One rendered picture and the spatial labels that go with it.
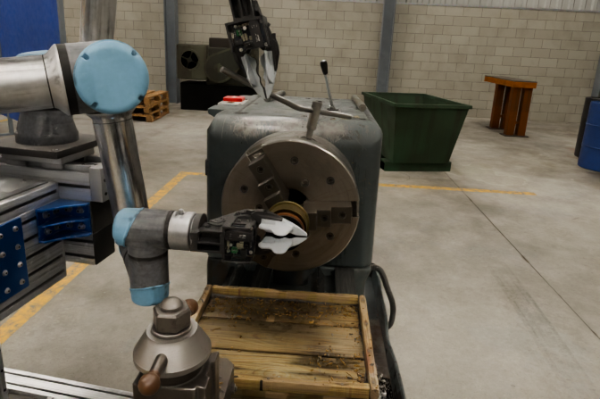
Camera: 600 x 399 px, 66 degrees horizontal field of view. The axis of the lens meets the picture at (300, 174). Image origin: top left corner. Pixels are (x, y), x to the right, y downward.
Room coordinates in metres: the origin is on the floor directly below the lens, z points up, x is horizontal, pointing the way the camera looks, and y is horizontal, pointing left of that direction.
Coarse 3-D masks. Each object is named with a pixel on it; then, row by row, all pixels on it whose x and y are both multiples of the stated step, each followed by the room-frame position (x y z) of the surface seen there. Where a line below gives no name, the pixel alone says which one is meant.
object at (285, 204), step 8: (272, 208) 0.91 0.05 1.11; (280, 208) 0.88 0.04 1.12; (288, 208) 0.88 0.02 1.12; (296, 208) 0.90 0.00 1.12; (288, 216) 0.85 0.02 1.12; (296, 216) 0.87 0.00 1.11; (304, 216) 0.90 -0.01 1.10; (296, 224) 0.85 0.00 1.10; (304, 224) 0.87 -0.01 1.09; (288, 248) 0.85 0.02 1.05
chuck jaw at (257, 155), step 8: (256, 152) 1.00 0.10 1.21; (264, 152) 1.00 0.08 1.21; (256, 160) 0.97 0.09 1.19; (264, 160) 0.96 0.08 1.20; (256, 168) 0.96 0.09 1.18; (264, 168) 0.95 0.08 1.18; (272, 168) 0.98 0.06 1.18; (256, 176) 0.96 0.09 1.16; (264, 176) 0.95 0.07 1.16; (272, 176) 0.95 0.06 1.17; (264, 184) 0.93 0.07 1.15; (272, 184) 0.93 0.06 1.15; (280, 184) 0.96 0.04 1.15; (264, 192) 0.93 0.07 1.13; (272, 192) 0.93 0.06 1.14; (280, 192) 0.93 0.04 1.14; (288, 192) 0.99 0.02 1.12; (264, 200) 0.92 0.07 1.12; (272, 200) 0.91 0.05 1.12; (280, 200) 0.91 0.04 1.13
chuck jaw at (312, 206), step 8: (304, 208) 0.94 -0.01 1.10; (312, 208) 0.94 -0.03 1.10; (320, 208) 0.94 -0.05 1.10; (328, 208) 0.94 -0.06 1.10; (336, 208) 0.95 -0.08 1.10; (344, 208) 0.95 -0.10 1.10; (352, 208) 0.99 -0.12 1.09; (312, 216) 0.91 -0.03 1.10; (320, 216) 0.93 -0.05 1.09; (328, 216) 0.93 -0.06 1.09; (336, 216) 0.95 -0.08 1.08; (344, 216) 0.95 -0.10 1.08; (352, 216) 0.99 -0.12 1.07; (312, 224) 0.91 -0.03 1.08; (320, 224) 0.93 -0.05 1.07; (328, 224) 0.93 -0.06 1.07
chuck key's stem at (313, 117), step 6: (312, 102) 1.03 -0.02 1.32; (318, 102) 1.03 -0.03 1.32; (312, 108) 1.03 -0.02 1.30; (318, 108) 1.03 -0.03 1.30; (312, 114) 1.03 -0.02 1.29; (318, 114) 1.03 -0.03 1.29; (312, 120) 1.02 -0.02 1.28; (306, 126) 1.03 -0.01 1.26; (312, 126) 1.03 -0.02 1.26; (306, 132) 1.03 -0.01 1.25; (312, 132) 1.03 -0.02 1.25; (306, 138) 1.03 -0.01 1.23
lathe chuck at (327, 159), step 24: (264, 144) 1.00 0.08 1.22; (288, 144) 0.99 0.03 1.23; (312, 144) 0.99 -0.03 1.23; (240, 168) 1.00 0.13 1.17; (288, 168) 0.99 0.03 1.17; (312, 168) 0.99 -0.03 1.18; (336, 168) 0.99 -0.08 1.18; (240, 192) 1.00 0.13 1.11; (312, 192) 0.99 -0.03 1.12; (336, 192) 0.99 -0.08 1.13; (312, 240) 0.99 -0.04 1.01; (336, 240) 0.99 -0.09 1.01; (288, 264) 0.99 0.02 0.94; (312, 264) 0.99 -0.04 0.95
